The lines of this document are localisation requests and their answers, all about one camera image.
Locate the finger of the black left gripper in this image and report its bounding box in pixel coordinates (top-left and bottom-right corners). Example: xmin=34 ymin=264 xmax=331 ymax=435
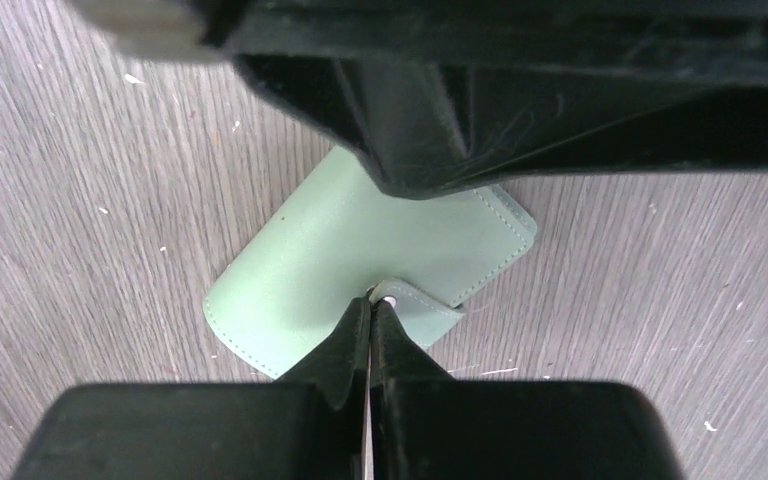
xmin=234 ymin=55 xmax=768 ymax=199

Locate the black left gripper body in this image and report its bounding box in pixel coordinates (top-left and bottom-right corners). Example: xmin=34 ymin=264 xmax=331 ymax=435
xmin=193 ymin=1 xmax=768 ymax=87

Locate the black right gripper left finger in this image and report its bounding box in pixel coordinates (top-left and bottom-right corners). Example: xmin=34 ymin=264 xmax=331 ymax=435
xmin=13 ymin=298 xmax=371 ymax=479

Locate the green card holder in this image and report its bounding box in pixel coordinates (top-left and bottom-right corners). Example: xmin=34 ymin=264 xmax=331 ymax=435
xmin=203 ymin=147 xmax=538 ymax=379

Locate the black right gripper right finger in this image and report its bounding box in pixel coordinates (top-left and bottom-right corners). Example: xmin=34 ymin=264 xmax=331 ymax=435
xmin=370 ymin=301 xmax=683 ymax=479

